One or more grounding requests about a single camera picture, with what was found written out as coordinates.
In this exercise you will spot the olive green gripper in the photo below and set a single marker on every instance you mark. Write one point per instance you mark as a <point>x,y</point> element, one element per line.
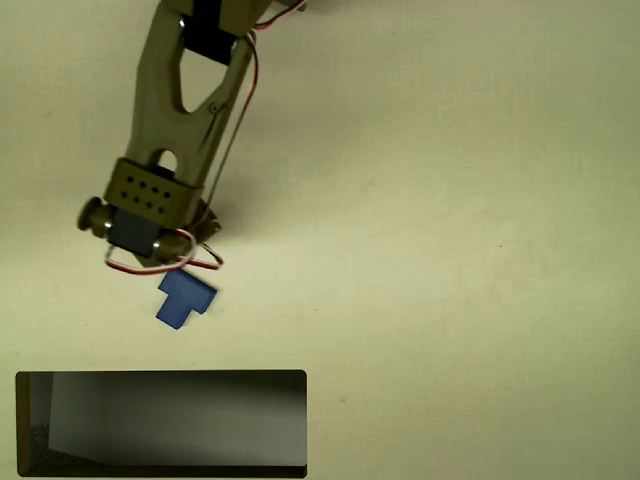
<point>209,226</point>

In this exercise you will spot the blue T-shaped block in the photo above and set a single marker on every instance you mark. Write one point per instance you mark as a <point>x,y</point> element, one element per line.
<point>185,297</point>

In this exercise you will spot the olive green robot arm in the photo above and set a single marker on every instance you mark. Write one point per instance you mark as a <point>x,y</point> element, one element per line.
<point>160,110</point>

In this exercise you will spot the dark rectangular bin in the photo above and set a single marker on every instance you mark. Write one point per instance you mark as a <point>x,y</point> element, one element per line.
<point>150,425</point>

